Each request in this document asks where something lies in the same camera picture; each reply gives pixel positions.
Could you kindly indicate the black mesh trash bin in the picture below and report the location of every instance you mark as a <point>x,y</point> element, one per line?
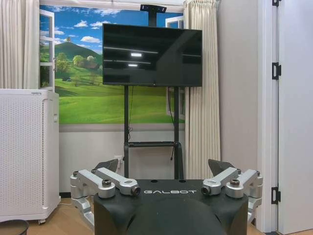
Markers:
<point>13,227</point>

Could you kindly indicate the green landscape window mural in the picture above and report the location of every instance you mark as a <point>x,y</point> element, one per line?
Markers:
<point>85,98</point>

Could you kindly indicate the black television floor stand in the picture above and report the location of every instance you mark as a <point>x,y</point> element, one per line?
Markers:
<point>152,144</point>

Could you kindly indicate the white hinged door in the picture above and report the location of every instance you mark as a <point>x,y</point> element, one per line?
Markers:
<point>293,117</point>

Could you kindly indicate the black webcam bar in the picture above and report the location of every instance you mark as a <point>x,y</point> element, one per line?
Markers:
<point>153,8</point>

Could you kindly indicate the cream pleated curtain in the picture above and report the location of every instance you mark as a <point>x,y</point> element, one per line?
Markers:
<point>203,110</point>
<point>17,44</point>

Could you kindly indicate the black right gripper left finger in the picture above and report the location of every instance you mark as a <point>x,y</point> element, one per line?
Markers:
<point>102,177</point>

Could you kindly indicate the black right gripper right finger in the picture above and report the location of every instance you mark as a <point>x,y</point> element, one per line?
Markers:
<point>234,178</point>

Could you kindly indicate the white perforated air purifier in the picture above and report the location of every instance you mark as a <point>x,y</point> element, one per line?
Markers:
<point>24,151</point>

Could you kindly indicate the black flat screen television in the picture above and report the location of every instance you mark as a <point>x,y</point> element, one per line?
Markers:
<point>152,55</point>

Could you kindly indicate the black door hinge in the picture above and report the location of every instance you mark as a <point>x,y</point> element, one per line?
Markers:
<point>275,193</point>
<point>276,71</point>

